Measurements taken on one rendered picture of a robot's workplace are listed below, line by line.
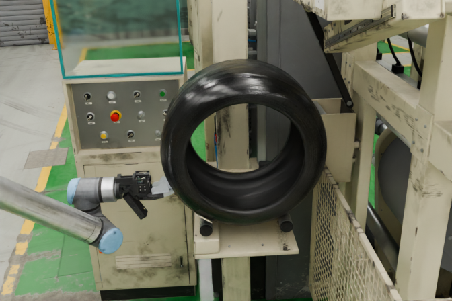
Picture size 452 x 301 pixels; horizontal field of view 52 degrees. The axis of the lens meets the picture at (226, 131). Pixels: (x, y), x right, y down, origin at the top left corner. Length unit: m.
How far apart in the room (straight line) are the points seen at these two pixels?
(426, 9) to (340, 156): 0.92
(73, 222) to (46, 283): 1.54
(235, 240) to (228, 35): 0.76
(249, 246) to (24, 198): 0.78
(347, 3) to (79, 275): 2.36
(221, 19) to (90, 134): 0.94
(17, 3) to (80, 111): 8.40
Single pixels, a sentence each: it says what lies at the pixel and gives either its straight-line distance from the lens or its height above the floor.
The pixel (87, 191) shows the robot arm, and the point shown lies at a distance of 1.68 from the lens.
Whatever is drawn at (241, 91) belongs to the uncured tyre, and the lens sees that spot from 1.42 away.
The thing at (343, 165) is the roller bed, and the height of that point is 0.98.
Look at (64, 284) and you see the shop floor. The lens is 3.02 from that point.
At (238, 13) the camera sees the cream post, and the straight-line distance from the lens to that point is 1.75.
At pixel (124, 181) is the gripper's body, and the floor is 1.06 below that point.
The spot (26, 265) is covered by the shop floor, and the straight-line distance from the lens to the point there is 3.26.
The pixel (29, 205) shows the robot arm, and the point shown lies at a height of 1.13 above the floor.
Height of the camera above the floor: 1.81
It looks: 22 degrees down
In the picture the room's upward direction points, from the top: 2 degrees counter-clockwise
